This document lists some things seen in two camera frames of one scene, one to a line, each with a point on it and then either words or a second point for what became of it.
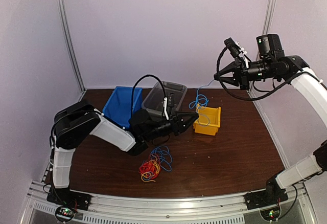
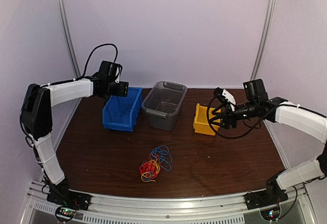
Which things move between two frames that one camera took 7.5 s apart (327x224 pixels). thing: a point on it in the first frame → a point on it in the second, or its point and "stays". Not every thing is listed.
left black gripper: [177, 127] → [122, 91]
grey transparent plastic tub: [154, 101] stays
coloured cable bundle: [159, 158] stays
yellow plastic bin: [209, 120] stays
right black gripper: [241, 75] → [227, 116]
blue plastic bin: [118, 106] stays
